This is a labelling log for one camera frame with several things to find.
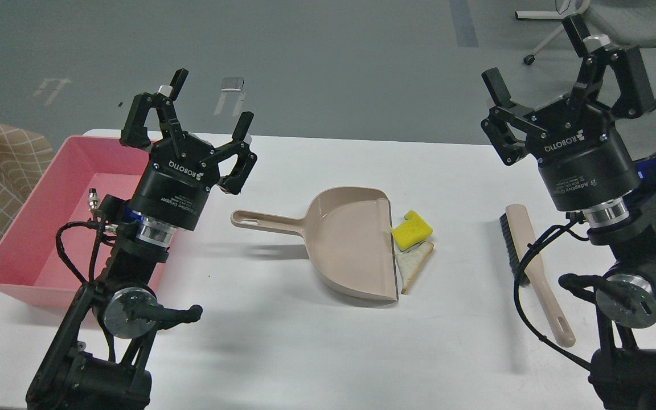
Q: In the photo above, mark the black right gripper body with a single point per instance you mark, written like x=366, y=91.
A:
x=583, y=160

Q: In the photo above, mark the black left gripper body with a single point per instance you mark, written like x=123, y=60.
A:
x=178, y=179

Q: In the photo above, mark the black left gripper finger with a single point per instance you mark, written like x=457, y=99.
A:
x=240, y=148
x=134, y=133

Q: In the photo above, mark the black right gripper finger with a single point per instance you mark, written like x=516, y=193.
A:
x=513, y=129
x=599, y=53

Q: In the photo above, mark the beige hand brush black bristles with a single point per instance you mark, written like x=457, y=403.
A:
x=518, y=233

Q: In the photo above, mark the beige plastic dustpan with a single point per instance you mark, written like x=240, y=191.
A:
x=347, y=235

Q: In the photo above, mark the yellow sponge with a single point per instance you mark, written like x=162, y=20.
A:
x=412, y=231

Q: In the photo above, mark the triangular bread slice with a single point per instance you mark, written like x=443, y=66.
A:
x=411, y=261

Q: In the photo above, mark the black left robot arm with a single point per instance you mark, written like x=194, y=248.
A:
x=97, y=358

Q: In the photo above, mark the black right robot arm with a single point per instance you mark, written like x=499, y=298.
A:
x=623, y=370

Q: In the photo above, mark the pink plastic bin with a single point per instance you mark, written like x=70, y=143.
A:
x=30, y=269

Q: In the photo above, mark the grey office chair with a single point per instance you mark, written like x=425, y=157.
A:
x=624, y=22

